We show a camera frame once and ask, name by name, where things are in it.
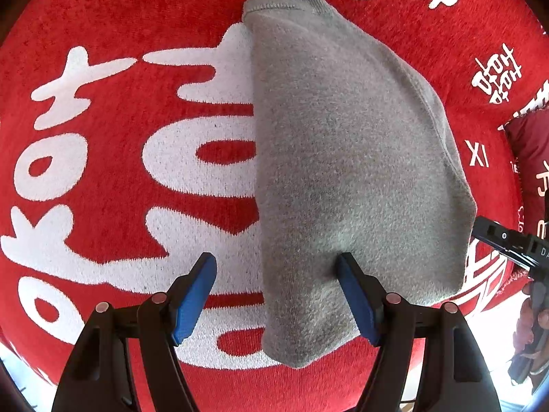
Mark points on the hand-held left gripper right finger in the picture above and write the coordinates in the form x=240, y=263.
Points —
x=358, y=304

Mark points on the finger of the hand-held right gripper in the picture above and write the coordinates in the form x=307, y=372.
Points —
x=499, y=237

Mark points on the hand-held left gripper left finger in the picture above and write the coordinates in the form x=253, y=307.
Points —
x=195, y=298

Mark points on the grey sweater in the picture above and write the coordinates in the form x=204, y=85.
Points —
x=343, y=158

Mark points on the person's right hand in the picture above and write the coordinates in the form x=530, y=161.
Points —
x=522, y=322

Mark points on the dark red pillow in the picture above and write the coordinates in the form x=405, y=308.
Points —
x=529, y=154

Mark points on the red blanket with white print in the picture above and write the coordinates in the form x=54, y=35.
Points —
x=128, y=158

